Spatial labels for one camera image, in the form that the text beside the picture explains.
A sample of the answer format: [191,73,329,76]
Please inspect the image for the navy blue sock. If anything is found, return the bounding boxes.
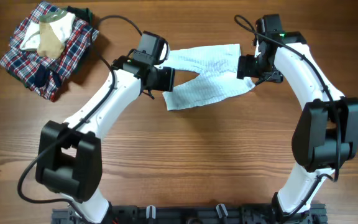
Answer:
[34,65,63,88]

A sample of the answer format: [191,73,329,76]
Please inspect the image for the tan sock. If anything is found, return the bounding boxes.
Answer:
[37,22,65,59]

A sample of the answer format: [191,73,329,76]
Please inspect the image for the light blue striped shorts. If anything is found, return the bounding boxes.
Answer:
[160,44,255,111]

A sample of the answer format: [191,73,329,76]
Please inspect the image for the red blue plaid shirt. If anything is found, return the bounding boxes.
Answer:
[0,1,98,101]

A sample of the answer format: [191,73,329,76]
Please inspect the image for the dark green folded garment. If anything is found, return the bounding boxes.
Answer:
[63,6,93,24]

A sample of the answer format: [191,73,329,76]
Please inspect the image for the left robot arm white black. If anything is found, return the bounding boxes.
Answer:
[35,31,175,223]

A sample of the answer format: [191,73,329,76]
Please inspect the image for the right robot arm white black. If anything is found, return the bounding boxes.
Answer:
[234,14,358,222]

